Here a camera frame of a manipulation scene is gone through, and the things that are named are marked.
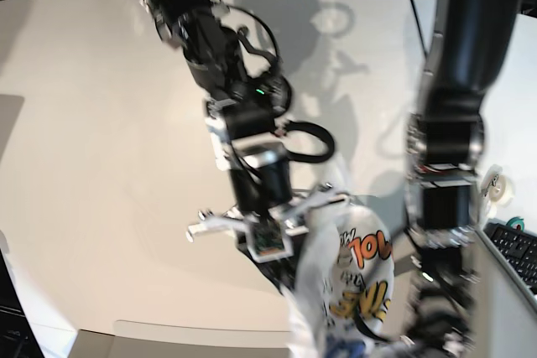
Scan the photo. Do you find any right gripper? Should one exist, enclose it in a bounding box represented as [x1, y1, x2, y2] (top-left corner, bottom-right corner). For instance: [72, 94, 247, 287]
[185, 146, 350, 261]

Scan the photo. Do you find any white printed t-shirt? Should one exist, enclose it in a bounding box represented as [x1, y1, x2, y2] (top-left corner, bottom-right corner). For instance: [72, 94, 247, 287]
[283, 195, 394, 357]

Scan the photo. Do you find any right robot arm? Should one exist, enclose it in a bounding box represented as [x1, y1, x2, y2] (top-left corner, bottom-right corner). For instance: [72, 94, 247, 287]
[140, 0, 337, 263]

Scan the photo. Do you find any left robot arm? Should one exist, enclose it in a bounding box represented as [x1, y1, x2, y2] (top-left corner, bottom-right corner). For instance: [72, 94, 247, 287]
[393, 0, 522, 357]

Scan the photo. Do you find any grey cardboard box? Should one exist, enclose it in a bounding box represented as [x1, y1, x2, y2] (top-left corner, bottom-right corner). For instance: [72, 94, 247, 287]
[69, 320, 290, 357]

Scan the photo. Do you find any clear tape roll dispenser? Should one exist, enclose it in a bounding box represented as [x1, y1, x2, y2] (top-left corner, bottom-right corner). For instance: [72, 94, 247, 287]
[480, 164, 515, 218]

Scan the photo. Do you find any green tape roll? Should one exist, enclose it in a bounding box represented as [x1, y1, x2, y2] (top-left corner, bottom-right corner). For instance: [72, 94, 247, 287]
[506, 216, 525, 231]

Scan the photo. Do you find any black computer keyboard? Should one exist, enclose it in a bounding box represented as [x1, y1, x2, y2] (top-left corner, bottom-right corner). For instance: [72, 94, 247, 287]
[484, 222, 536, 295]

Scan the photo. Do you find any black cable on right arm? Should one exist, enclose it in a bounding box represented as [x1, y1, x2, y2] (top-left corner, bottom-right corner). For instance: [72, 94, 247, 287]
[217, 3, 336, 164]

